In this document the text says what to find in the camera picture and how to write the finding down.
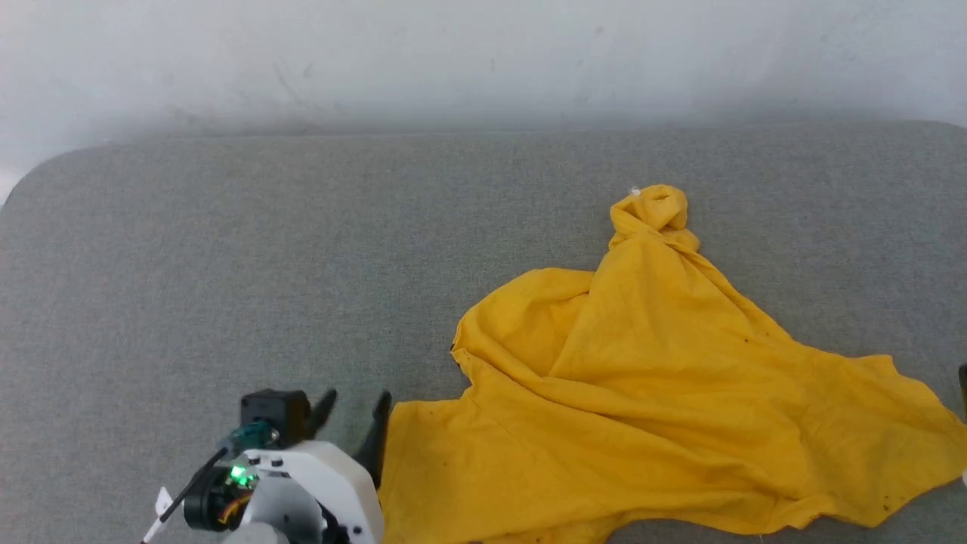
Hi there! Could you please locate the teal left cable connector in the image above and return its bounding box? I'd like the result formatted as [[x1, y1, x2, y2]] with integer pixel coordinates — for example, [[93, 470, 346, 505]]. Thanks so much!
[[225, 421, 282, 456]]

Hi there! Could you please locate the grey fabric sofa cushion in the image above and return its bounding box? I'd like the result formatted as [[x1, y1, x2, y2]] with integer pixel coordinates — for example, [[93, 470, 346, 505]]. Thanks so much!
[[0, 119, 967, 544]]

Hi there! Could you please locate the yellow cartoon face t-shirt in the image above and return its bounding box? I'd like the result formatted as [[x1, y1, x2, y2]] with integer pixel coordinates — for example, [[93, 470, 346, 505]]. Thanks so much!
[[376, 184, 967, 544]]

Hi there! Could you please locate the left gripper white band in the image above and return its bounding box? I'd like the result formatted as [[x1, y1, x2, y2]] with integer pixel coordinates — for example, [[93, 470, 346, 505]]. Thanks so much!
[[242, 388, 394, 544]]

